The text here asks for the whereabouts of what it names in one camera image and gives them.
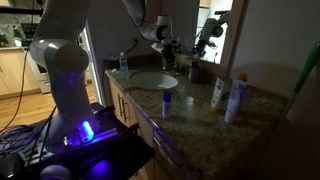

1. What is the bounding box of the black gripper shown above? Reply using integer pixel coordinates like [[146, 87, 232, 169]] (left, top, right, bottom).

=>
[[162, 37, 178, 67]]

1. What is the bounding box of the chrome sink faucet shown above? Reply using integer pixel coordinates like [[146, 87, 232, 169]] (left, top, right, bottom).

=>
[[163, 58, 185, 77]]

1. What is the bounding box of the white oval sink basin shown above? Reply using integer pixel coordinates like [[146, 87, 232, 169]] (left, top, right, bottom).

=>
[[129, 70, 179, 91]]

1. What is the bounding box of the small white bottle blue cap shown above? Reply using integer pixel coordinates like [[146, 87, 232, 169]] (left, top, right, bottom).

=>
[[162, 91, 173, 120]]

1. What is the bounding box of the clear plastic water bottle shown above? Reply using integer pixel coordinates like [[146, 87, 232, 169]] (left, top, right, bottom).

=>
[[119, 52, 129, 74]]

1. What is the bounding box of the wooden vanity cabinet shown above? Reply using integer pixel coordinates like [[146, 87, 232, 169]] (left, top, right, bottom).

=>
[[105, 74, 201, 180]]

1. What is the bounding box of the white blue sunscreen bottle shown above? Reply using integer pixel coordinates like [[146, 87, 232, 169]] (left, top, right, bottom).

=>
[[223, 72, 249, 125]]

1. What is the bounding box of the white door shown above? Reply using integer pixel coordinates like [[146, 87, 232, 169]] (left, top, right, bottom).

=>
[[79, 21, 108, 108]]

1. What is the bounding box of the black robot cart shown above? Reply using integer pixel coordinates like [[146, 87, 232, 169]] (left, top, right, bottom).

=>
[[0, 101, 156, 180]]

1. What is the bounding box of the black kitchen appliance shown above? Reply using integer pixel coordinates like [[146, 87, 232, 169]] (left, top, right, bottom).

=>
[[20, 22, 40, 47]]

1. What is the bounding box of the wooden kitchen cabinet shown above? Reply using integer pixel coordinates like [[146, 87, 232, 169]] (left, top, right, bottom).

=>
[[0, 46, 43, 99]]

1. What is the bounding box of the grey round button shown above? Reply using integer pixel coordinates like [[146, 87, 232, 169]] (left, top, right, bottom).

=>
[[39, 164, 73, 180]]

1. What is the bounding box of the wood framed wall mirror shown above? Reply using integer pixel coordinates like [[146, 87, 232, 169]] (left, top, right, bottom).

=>
[[173, 0, 250, 79]]

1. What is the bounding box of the black power cable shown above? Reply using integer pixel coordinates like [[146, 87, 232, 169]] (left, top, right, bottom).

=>
[[101, 39, 139, 84]]

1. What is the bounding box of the metal cabinet door handle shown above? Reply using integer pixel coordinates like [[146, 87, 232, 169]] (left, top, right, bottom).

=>
[[117, 94, 124, 118], [122, 99, 131, 124]]

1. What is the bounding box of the green handled mop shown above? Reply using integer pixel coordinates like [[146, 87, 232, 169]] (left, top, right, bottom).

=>
[[279, 39, 320, 118]]

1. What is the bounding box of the black cart cable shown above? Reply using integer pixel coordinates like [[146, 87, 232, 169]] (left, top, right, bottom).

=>
[[28, 106, 58, 164]]

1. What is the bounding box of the thin orange cable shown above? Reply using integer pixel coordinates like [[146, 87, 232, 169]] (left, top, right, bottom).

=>
[[0, 49, 29, 134]]

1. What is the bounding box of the blue red cable bundle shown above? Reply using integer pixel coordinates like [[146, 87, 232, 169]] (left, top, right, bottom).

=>
[[0, 124, 39, 158]]

